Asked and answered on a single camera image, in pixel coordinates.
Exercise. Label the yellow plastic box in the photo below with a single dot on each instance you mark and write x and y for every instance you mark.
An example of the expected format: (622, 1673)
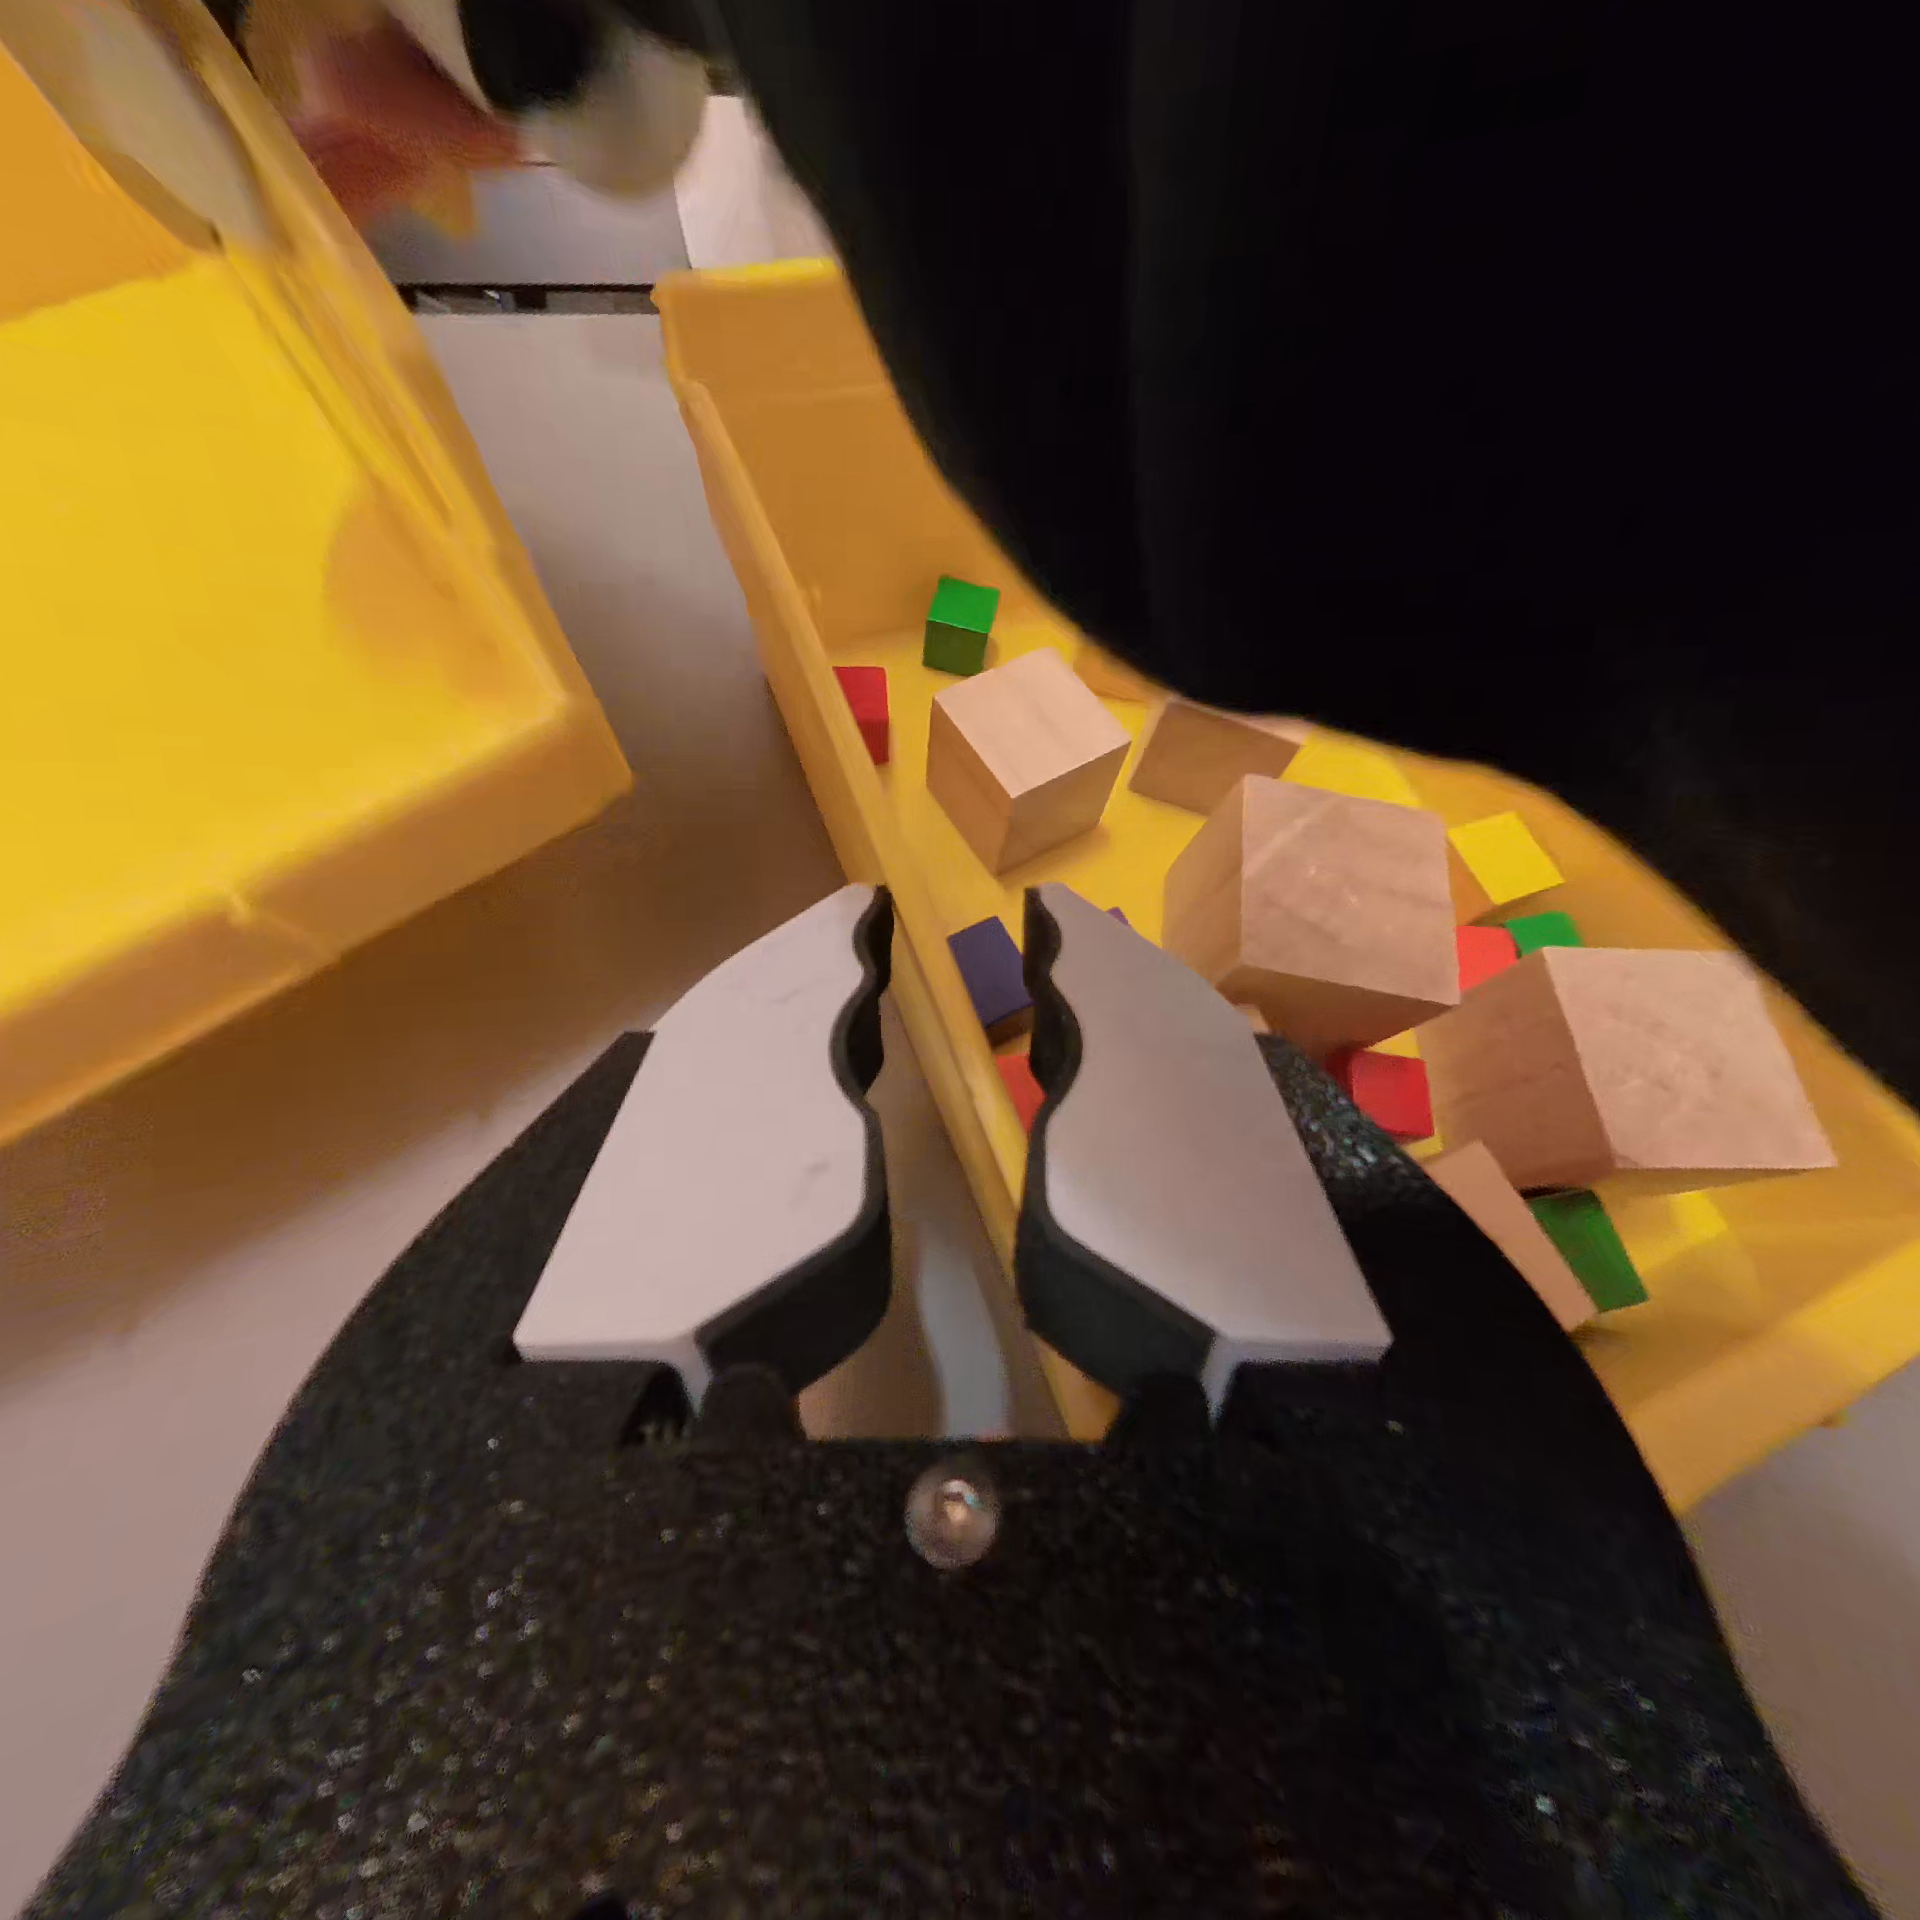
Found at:
(810, 434)
(224, 599)

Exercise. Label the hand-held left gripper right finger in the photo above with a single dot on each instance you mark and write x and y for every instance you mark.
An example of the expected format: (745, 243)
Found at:
(1184, 1154)

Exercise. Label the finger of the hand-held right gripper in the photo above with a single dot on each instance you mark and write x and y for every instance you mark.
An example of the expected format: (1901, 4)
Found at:
(136, 106)

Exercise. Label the large plain wooden cube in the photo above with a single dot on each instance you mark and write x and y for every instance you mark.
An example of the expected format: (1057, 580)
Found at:
(1028, 758)
(1508, 1230)
(1313, 902)
(1208, 755)
(1628, 1065)

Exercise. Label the person's right hand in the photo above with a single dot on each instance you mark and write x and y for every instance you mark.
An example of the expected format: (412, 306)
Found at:
(383, 142)

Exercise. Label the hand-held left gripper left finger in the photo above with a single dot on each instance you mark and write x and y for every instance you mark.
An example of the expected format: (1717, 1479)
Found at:
(720, 1142)

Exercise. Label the pile of small coloured cubes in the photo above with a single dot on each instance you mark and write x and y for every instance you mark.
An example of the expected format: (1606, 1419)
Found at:
(960, 623)

